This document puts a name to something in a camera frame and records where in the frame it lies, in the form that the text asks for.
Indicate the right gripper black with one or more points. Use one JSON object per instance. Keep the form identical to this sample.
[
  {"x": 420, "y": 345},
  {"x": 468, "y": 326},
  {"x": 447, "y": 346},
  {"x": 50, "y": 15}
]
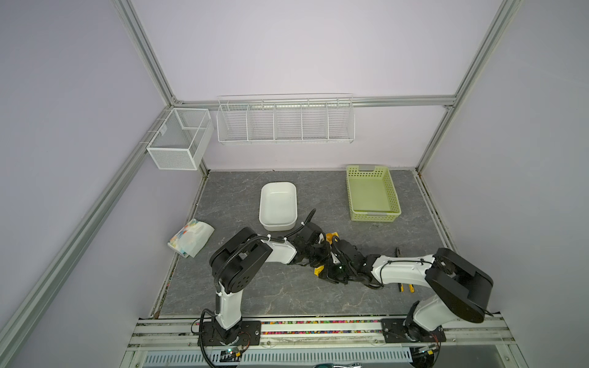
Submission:
[{"x": 329, "y": 264}]

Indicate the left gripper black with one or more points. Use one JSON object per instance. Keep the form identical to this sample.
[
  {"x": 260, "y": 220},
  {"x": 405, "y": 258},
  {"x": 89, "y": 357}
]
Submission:
[{"x": 326, "y": 254}]

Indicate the yellow paper napkin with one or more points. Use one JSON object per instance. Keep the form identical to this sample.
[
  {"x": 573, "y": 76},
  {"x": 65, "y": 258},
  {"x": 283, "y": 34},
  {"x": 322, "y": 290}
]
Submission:
[{"x": 329, "y": 238}]

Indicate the white oval plastic tub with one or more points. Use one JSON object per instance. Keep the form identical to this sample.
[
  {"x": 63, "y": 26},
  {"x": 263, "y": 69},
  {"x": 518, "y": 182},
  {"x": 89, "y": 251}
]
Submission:
[{"x": 278, "y": 209}]

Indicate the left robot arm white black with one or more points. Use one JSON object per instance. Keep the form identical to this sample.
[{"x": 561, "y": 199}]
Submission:
[{"x": 236, "y": 263}]

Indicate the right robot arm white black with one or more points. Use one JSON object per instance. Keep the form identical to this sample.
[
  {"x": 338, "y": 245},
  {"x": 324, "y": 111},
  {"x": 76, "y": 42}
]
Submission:
[{"x": 461, "y": 291}]

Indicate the green perforated plastic basket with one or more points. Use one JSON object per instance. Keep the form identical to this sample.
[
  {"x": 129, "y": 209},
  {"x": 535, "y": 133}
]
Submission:
[{"x": 372, "y": 196}]

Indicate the white mesh box basket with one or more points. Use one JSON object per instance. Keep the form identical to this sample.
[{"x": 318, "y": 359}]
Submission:
[{"x": 182, "y": 139}]

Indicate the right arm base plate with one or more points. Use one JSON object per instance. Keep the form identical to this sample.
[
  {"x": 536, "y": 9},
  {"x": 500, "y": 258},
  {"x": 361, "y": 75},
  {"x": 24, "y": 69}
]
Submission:
[{"x": 395, "y": 331}]

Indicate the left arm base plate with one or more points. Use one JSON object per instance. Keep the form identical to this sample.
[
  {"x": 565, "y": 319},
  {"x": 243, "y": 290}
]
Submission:
[{"x": 246, "y": 332}]

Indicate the white wire wall rack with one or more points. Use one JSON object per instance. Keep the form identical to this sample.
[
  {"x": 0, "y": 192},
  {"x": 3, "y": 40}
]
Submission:
[{"x": 286, "y": 119}]

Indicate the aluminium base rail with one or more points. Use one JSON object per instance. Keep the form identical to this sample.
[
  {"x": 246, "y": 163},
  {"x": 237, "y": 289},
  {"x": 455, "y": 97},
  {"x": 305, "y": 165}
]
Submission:
[{"x": 315, "y": 332}]

